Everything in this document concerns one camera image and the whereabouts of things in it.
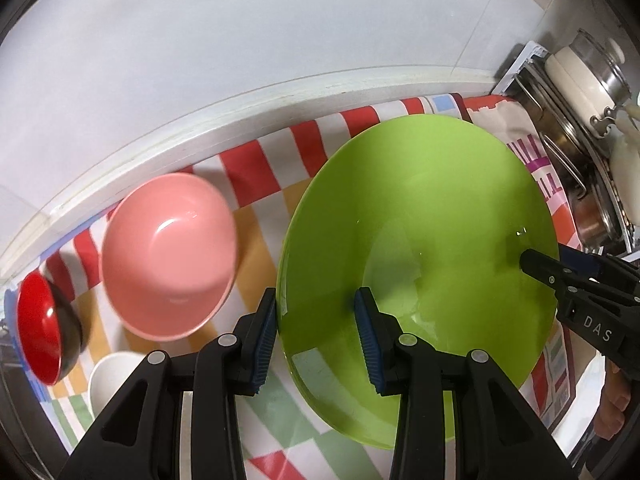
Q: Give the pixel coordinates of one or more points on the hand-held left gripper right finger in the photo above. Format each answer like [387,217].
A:
[365,345]

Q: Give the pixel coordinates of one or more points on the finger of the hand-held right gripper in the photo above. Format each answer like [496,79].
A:
[542,266]
[580,259]

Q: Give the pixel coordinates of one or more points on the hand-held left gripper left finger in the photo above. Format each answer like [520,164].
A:
[265,345]

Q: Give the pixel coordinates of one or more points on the pink bowl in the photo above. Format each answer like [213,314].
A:
[165,260]

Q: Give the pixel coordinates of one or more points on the green plate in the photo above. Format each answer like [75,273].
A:
[425,200]

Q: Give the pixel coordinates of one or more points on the red and black bowl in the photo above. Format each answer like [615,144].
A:
[37,330]

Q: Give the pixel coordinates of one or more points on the person's right hand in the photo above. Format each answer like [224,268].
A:
[612,410]

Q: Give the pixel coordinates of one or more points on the copper coloured pot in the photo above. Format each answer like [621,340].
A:
[592,220]

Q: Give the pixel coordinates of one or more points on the dark steel pot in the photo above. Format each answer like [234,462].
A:
[562,155]

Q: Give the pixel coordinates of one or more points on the red pink patterned cloth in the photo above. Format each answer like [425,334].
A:
[540,160]

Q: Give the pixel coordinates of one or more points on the cream teapot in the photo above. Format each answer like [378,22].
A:
[627,160]

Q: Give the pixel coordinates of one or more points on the white cup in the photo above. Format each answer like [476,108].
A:
[110,380]

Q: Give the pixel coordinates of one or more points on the colourful striped table cloth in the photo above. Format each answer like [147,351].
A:
[260,170]

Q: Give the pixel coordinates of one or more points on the cream pot with lid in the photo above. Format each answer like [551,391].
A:
[570,80]

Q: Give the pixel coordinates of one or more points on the metal pot rack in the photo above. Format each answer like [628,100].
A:
[522,77]

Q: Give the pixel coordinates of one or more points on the white plastic rack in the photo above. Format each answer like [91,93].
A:
[517,62]

